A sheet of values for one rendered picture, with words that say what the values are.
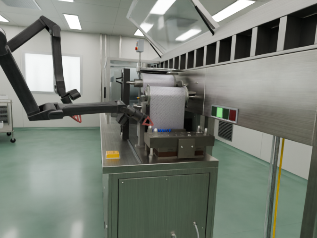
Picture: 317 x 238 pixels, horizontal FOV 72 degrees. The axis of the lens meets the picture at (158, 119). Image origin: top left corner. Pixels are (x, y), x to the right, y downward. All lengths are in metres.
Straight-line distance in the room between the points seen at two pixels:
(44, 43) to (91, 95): 1.88
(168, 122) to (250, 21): 0.74
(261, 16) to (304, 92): 0.39
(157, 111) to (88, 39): 5.79
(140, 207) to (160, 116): 0.55
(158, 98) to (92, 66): 5.62
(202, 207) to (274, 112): 0.75
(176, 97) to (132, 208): 0.71
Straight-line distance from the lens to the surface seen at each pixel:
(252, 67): 1.05
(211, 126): 1.72
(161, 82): 1.65
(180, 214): 1.39
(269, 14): 1.05
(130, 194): 1.25
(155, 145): 1.24
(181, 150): 1.27
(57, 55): 1.60
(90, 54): 6.98
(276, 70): 0.95
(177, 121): 1.46
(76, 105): 1.22
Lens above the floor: 1.30
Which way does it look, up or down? 8 degrees down
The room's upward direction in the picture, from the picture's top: 2 degrees clockwise
